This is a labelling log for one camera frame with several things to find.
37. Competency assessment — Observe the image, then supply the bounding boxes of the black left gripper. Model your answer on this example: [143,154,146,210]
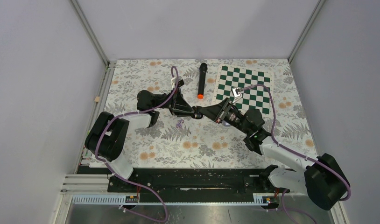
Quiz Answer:
[152,88,196,118]

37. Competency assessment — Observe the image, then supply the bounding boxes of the floral tablecloth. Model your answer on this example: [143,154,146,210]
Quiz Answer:
[105,59,317,168]

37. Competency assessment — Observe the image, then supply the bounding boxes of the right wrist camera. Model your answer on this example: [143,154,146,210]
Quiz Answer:
[232,87,243,98]

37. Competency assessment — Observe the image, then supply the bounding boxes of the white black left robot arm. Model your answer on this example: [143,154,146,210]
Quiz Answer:
[84,89,195,192]

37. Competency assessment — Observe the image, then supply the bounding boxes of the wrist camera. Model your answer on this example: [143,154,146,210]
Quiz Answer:
[232,87,243,98]
[170,76,184,88]

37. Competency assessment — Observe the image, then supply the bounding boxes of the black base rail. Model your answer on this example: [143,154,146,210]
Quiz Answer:
[107,168,284,203]

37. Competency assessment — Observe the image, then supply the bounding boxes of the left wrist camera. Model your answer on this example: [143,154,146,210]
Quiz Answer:
[170,76,184,88]

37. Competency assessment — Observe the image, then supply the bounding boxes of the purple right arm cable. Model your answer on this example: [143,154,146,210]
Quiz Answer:
[239,84,352,223]

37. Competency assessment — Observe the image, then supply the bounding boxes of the black microphone orange end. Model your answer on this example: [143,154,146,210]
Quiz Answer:
[197,63,208,99]

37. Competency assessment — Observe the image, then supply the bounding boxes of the black earbud charging case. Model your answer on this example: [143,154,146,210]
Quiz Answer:
[191,106,204,119]

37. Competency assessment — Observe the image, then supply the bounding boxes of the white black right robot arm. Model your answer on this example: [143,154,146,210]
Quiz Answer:
[195,98,351,210]

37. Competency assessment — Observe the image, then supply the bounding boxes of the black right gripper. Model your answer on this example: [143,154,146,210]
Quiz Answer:
[198,98,252,135]

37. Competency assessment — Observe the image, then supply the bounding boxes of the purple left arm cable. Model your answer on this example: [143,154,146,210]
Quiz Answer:
[94,66,180,223]

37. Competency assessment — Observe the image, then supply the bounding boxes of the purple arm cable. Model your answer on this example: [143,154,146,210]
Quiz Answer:
[239,84,352,223]
[94,66,180,223]

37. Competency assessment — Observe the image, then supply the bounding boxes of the purple clip earbuds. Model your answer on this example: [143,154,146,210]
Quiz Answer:
[176,119,184,128]

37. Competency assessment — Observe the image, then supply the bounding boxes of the green white chessboard mat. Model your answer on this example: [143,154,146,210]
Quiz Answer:
[211,65,274,116]

